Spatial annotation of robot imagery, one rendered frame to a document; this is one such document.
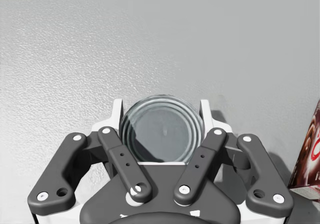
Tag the blue can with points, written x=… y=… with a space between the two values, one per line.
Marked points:
x=161 y=130

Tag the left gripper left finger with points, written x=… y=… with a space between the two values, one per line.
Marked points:
x=126 y=164

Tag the red and white carton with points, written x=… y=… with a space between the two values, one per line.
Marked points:
x=306 y=156

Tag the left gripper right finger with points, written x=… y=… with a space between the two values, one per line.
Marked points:
x=200 y=162

